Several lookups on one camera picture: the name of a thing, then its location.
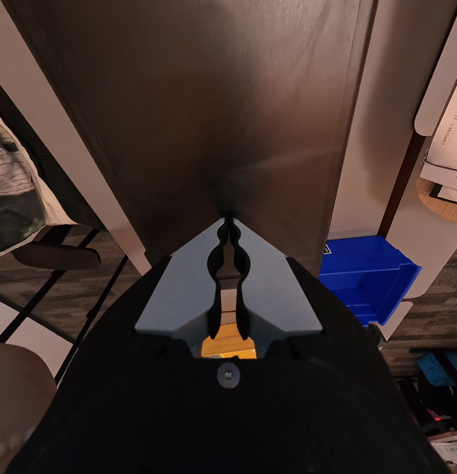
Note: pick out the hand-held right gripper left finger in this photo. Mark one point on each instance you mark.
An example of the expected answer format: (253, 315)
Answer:
(176, 296)

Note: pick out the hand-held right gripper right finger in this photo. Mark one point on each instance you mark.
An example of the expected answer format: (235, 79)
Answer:
(284, 296)

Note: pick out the deep blue bin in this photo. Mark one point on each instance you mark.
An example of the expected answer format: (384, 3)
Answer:
(369, 266)

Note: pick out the black drawer cabinet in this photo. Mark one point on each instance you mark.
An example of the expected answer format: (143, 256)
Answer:
(195, 111)

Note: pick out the yellow plastic bin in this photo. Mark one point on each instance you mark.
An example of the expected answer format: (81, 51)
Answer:
(228, 348)

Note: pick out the dark chair armrest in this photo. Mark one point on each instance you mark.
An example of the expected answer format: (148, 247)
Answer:
(54, 257)

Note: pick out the teal tool case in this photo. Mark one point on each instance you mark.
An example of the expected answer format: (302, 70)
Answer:
(435, 368)

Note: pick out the person's leg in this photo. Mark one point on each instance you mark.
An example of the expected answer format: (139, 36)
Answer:
(17, 389)

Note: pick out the person's patterned shirt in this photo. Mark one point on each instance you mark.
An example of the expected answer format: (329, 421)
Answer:
(13, 177)

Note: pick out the white instruction sheet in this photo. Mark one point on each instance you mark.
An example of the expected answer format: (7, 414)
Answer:
(450, 155)

